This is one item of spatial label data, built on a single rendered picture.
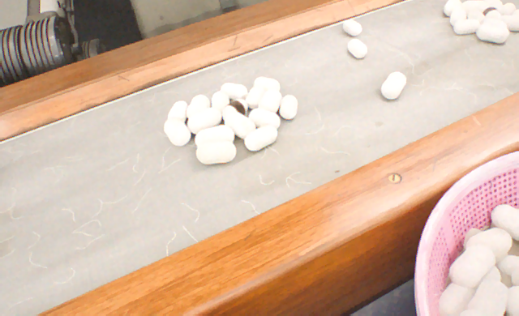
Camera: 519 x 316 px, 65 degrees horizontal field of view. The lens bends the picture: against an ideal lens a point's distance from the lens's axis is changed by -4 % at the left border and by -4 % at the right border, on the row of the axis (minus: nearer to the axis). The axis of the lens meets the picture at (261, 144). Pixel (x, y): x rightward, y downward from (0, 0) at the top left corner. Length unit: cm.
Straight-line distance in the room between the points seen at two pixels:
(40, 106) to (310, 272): 41
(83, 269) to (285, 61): 34
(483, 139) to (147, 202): 28
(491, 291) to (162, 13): 237
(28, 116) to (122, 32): 193
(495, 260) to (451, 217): 4
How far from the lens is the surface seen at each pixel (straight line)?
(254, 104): 45
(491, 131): 38
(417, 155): 34
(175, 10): 254
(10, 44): 79
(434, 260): 29
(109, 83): 57
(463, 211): 32
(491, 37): 58
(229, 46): 59
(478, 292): 29
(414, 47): 57
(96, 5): 244
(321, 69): 52
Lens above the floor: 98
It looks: 36 degrees down
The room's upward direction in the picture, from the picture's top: 11 degrees counter-clockwise
